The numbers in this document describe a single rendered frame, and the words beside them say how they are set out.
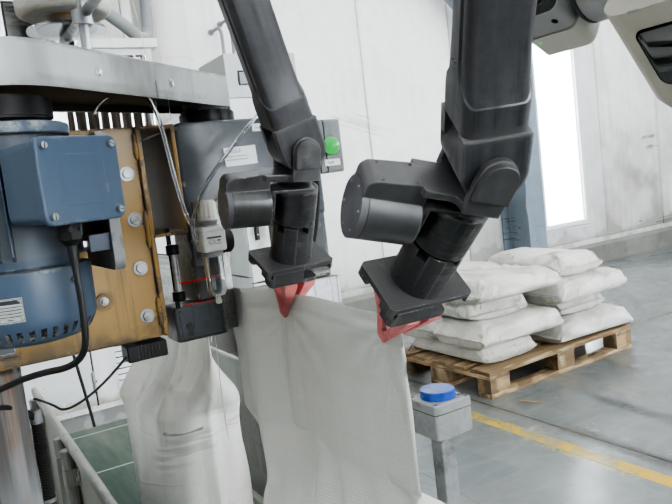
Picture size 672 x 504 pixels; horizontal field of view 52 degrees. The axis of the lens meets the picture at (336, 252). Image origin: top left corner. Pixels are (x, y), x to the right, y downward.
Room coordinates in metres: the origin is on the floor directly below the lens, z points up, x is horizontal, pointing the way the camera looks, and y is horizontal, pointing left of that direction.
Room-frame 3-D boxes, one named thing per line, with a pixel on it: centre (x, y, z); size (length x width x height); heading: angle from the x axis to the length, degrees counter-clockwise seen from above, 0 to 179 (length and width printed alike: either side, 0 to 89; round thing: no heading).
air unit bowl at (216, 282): (1.03, 0.18, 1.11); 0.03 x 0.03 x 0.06
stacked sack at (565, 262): (4.35, -1.28, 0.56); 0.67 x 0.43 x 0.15; 30
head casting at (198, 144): (1.24, 0.19, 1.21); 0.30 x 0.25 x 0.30; 30
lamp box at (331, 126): (1.22, 0.01, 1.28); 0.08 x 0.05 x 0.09; 30
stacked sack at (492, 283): (3.83, -0.87, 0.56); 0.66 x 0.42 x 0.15; 120
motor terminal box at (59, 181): (0.76, 0.28, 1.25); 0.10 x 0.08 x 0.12; 145
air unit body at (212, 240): (1.03, 0.18, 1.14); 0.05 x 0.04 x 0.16; 120
